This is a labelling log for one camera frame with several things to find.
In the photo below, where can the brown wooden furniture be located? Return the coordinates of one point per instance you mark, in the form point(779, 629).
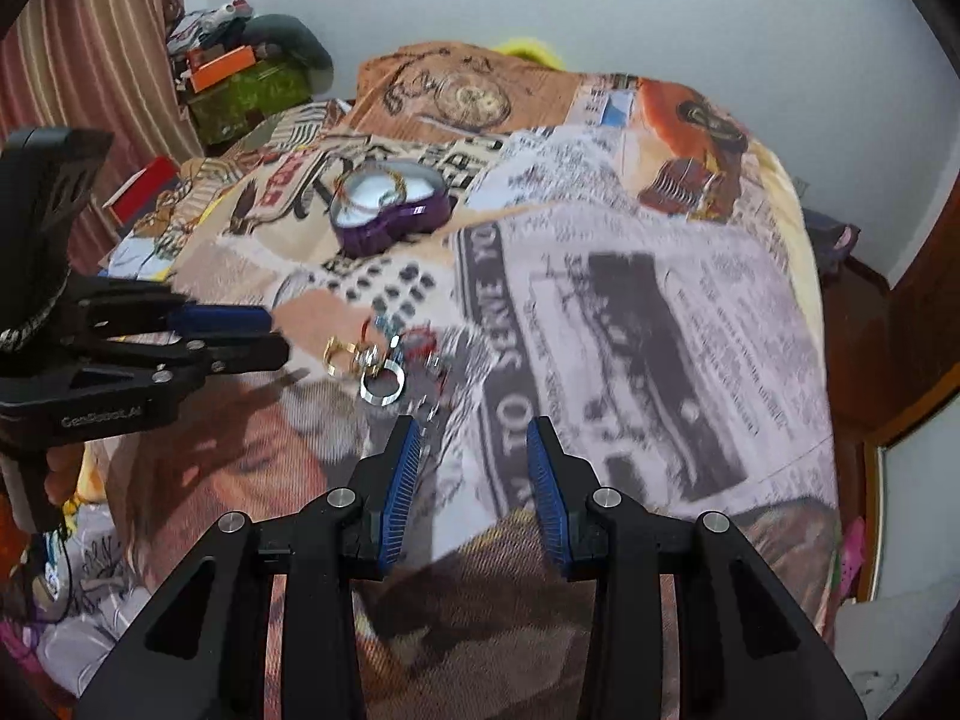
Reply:
point(892, 360)

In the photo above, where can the white and red cloth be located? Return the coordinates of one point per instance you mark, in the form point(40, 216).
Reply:
point(206, 19)

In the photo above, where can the green box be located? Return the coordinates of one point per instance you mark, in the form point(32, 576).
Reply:
point(247, 101)

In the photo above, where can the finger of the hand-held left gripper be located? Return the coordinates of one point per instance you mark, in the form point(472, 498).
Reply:
point(240, 356)
point(225, 319)

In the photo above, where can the purple cloth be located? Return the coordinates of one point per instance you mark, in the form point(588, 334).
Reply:
point(834, 240)

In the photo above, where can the framed mirror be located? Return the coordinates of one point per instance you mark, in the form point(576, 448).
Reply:
point(919, 525)

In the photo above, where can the person's left hand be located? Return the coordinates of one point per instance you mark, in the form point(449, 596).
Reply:
point(64, 474)

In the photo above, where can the striped brown curtain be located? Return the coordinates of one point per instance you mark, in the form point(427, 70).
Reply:
point(90, 37)

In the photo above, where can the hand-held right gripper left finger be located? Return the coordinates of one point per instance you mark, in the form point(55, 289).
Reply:
point(396, 499)

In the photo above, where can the pile of printed clothes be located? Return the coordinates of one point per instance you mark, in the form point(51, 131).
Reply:
point(82, 615)

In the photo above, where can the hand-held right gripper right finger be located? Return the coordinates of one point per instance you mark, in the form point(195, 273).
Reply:
point(549, 499)

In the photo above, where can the orange box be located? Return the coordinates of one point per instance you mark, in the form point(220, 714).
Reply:
point(221, 64)

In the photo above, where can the pink item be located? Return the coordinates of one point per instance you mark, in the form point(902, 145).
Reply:
point(852, 559)

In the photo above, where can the blue bead earring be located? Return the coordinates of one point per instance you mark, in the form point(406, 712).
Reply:
point(385, 330)

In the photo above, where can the yellow plush item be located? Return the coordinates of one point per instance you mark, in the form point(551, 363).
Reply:
point(534, 52)

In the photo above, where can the gold bangle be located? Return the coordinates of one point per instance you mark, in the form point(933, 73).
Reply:
point(397, 184)

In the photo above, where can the purple heart-shaped jewelry box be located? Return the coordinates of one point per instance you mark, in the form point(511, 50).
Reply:
point(397, 225)

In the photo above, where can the newspaper print blanket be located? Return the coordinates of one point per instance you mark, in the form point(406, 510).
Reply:
point(637, 315)

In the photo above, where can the red flat box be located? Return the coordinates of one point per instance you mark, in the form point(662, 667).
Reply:
point(146, 184)

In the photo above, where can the small gold earring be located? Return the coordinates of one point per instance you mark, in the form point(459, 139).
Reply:
point(369, 357)

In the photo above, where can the grey pillow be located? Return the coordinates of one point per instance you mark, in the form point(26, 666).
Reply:
point(296, 37)

